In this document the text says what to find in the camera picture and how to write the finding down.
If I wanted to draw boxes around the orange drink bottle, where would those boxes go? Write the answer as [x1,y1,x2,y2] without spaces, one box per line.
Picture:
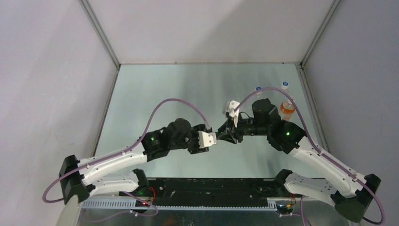
[279,99,295,121]

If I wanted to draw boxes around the metal cable duct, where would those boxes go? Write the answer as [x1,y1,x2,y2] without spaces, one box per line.
[81,199,277,211]

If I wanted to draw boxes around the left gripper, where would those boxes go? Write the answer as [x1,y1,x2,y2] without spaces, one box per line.
[169,124,209,154]

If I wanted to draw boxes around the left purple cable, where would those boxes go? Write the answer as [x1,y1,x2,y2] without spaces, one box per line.
[42,98,210,204]

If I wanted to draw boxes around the circuit board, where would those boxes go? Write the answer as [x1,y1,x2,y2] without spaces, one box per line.
[276,204,295,217]
[135,200,151,209]

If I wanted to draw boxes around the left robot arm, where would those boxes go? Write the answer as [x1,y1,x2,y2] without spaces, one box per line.
[59,118,216,204]

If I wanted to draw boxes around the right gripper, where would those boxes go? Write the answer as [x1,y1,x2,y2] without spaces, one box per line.
[216,113,269,144]

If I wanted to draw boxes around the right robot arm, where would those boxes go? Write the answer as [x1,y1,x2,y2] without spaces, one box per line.
[216,99,381,223]

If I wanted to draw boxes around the right circuit board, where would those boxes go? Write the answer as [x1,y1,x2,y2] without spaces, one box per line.
[276,204,295,217]

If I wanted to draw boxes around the clear bottle with blue cap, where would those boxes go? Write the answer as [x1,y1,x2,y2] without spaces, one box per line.
[279,81,289,97]

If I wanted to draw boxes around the green plastic bottle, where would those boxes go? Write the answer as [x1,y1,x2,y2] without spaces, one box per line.
[215,132,221,140]

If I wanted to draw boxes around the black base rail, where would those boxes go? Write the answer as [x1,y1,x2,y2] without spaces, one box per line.
[132,178,291,207]

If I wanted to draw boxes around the left circuit board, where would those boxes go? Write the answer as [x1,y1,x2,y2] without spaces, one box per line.
[135,200,151,209]

